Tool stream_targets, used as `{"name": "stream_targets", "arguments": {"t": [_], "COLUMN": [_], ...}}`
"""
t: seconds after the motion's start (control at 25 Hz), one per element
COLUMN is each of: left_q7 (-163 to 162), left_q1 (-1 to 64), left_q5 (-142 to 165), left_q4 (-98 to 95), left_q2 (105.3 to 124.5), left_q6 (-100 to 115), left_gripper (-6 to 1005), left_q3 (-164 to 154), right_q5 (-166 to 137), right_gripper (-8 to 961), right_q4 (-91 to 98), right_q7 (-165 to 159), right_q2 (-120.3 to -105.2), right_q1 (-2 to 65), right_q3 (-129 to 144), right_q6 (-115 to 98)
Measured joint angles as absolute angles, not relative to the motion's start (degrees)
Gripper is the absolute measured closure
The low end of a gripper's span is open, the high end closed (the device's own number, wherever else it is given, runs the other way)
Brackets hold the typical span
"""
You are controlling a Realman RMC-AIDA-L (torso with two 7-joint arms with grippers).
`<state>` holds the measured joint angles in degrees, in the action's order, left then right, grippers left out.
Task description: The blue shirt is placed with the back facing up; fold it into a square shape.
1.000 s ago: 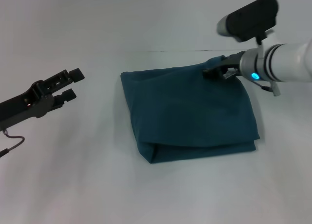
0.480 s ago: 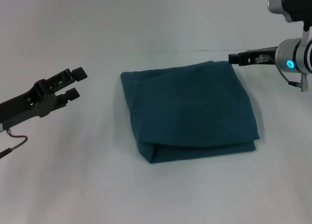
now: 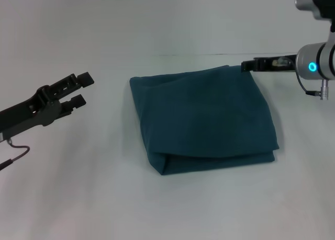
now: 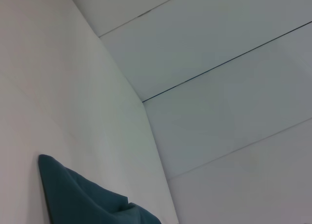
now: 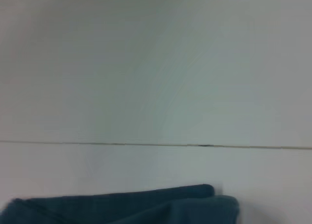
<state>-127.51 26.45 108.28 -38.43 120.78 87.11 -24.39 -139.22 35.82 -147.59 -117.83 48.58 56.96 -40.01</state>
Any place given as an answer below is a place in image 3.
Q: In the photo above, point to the blue teal shirt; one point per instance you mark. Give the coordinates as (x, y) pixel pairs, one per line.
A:
(204, 114)

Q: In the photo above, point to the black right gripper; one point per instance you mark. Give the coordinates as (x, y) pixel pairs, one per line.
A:
(280, 64)

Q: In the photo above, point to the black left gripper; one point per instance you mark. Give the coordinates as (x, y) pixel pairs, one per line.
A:
(23, 114)

